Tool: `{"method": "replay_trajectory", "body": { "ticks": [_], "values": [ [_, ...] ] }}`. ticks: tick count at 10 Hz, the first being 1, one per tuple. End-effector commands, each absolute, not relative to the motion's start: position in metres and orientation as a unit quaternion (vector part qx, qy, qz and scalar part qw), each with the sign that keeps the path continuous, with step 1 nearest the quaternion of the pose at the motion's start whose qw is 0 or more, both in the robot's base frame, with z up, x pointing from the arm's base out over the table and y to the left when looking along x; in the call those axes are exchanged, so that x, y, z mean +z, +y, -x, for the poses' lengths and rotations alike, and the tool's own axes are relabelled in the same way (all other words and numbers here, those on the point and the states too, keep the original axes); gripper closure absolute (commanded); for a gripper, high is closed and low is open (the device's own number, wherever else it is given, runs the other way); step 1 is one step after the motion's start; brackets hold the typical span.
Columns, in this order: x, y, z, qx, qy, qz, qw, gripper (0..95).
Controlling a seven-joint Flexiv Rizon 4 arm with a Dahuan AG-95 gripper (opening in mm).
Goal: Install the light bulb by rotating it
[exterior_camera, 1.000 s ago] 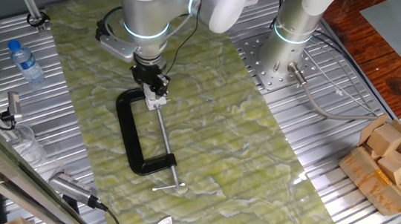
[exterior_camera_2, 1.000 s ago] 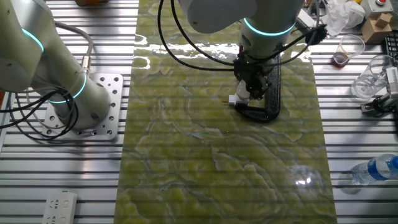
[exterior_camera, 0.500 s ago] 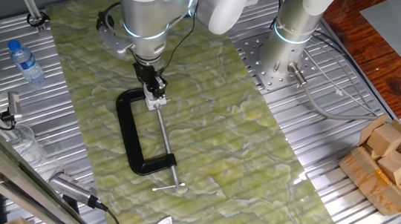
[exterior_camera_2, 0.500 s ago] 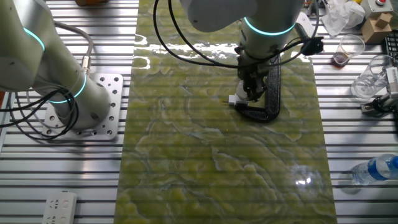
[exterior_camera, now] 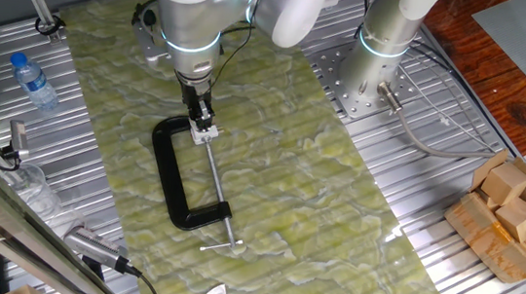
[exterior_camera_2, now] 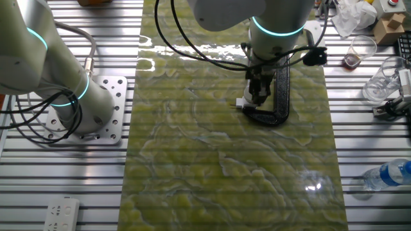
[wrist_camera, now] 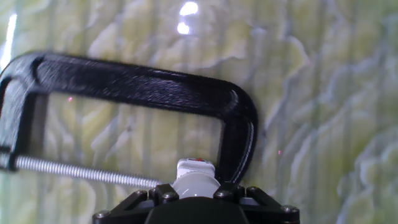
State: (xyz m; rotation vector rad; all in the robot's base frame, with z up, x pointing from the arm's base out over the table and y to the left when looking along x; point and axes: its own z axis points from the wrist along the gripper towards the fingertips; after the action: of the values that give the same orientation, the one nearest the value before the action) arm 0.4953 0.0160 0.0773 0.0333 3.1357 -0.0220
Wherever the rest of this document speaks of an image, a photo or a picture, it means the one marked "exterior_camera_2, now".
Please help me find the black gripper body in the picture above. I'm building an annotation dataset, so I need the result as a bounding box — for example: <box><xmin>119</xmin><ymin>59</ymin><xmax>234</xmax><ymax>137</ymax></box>
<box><xmin>245</xmin><ymin>59</ymin><xmax>277</xmax><ymax>86</ymax></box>

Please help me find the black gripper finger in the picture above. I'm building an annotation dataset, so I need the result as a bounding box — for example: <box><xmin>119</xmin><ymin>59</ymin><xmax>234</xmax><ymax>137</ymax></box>
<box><xmin>249</xmin><ymin>82</ymin><xmax>259</xmax><ymax>103</ymax></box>
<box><xmin>258</xmin><ymin>81</ymin><xmax>272</xmax><ymax>106</ymax></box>

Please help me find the white lamp socket adapter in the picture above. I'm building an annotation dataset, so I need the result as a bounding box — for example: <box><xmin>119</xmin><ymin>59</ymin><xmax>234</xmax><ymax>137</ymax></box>
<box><xmin>229</xmin><ymin>97</ymin><xmax>258</xmax><ymax>110</ymax></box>

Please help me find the black C-clamp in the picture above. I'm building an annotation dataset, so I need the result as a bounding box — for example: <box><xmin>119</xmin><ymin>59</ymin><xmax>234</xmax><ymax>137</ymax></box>
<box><xmin>240</xmin><ymin>53</ymin><xmax>292</xmax><ymax>126</ymax></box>

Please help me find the green marble pattern mat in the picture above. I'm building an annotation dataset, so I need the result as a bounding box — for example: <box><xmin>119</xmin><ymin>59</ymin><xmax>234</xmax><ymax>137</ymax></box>
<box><xmin>117</xmin><ymin>0</ymin><xmax>349</xmax><ymax>231</ymax></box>

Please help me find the clear cup with brown liquid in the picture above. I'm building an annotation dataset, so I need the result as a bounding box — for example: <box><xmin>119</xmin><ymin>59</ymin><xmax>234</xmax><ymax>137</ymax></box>
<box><xmin>341</xmin><ymin>34</ymin><xmax>378</xmax><ymax>71</ymax></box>

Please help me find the crumpled white tissue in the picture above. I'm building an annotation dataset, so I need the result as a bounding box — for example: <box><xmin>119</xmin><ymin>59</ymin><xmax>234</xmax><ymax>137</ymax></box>
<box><xmin>331</xmin><ymin>0</ymin><xmax>378</xmax><ymax>38</ymax></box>

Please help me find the empty clear plastic cup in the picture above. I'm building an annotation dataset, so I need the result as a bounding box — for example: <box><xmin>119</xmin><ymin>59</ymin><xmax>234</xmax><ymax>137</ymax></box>
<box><xmin>362</xmin><ymin>56</ymin><xmax>408</xmax><ymax>105</ymax></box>

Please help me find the small tan cardboard box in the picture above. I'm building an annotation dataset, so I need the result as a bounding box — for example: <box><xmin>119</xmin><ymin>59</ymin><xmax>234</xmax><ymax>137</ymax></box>
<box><xmin>372</xmin><ymin>18</ymin><xmax>405</xmax><ymax>46</ymax></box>

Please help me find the grey emergency stop box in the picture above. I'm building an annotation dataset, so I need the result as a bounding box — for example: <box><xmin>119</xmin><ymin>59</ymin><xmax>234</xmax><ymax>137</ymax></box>
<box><xmin>371</xmin><ymin>0</ymin><xmax>408</xmax><ymax>19</ymax></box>

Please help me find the light wooden block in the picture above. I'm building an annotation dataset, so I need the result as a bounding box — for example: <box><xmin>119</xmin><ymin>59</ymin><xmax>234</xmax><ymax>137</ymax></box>
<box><xmin>387</xmin><ymin>12</ymin><xmax>407</xmax><ymax>30</ymax></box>

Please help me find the black keyboard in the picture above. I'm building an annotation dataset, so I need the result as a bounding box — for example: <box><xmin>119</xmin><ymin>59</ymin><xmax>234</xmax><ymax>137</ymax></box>
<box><xmin>397</xmin><ymin>33</ymin><xmax>411</xmax><ymax>62</ymax></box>

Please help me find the clear water bottle blue label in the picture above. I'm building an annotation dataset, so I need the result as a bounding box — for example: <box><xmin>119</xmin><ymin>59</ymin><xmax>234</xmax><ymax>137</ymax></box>
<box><xmin>362</xmin><ymin>158</ymin><xmax>411</xmax><ymax>193</ymax></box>

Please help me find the white power strip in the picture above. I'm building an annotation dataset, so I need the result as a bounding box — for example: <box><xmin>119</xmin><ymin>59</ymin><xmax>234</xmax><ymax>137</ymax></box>
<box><xmin>43</xmin><ymin>197</ymin><xmax>80</xmax><ymax>231</ymax></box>

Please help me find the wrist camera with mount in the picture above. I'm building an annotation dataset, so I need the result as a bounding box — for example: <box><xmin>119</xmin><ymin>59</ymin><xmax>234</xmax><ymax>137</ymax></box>
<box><xmin>301</xmin><ymin>19</ymin><xmax>329</xmax><ymax>67</ymax></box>

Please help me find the dark metal bracket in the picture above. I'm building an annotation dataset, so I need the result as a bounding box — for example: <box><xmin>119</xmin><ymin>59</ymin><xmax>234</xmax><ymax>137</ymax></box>
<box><xmin>314</xmin><ymin>0</ymin><xmax>333</xmax><ymax>20</ymax></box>

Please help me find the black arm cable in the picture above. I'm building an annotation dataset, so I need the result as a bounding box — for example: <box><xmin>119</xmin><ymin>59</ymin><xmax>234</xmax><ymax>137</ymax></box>
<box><xmin>169</xmin><ymin>0</ymin><xmax>322</xmax><ymax>72</ymax></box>
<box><xmin>153</xmin><ymin>0</ymin><xmax>322</xmax><ymax>72</ymax></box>

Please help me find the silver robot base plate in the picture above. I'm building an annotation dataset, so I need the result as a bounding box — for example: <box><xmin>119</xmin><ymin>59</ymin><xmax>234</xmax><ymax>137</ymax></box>
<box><xmin>43</xmin><ymin>75</ymin><xmax>128</xmax><ymax>146</ymax></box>

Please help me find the ribbed silver camera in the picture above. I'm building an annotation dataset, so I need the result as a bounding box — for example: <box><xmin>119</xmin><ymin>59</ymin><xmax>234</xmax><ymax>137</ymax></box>
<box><xmin>397</xmin><ymin>67</ymin><xmax>411</xmax><ymax>103</ymax></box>

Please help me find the grey cable with metal connector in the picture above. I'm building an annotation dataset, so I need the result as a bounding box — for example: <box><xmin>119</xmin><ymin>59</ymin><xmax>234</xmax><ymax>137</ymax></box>
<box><xmin>54</xmin><ymin>21</ymin><xmax>98</xmax><ymax>80</ymax></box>

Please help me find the black base cable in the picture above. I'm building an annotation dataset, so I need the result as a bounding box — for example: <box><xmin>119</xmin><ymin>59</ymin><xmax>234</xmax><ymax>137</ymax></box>
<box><xmin>0</xmin><ymin>88</ymin><xmax>83</xmax><ymax>144</ymax></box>

